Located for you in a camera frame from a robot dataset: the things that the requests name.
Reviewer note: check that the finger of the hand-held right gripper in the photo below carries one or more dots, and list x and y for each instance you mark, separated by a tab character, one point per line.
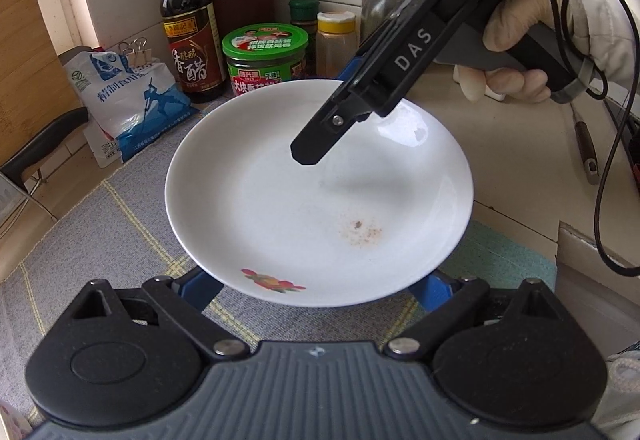
320	140
352	70

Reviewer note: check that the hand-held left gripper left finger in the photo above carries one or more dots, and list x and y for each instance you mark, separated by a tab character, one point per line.
196	289

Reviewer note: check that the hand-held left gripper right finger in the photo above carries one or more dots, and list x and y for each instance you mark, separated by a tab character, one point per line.
432	292

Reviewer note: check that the white plate reddish stain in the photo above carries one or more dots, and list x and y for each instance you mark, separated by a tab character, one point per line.
280	200

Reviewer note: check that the person's right forearm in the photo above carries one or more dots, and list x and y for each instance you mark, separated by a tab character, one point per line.
605	20

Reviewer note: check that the person's right hand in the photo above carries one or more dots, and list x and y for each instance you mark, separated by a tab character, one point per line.
515	15

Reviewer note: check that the yellow-lidded spice bottle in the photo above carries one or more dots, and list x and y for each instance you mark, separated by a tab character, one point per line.
335	45

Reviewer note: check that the green-lidded spice bottle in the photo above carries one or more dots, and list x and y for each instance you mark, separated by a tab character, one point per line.
304	28

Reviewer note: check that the green-lidded sauce jar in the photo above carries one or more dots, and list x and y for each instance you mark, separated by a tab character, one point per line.
265	60

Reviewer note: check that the grey teal checked cloth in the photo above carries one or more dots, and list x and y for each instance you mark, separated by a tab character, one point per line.
125	230

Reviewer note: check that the dark vinegar bottle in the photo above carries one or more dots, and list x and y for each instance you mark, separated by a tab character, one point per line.
187	20

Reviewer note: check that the white blue salt bag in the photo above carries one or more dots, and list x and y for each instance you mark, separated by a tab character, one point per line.
135	110

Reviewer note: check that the binder clips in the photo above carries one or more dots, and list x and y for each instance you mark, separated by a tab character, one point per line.
135	51

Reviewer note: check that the bamboo cutting board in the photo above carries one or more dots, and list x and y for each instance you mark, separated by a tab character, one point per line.
30	45

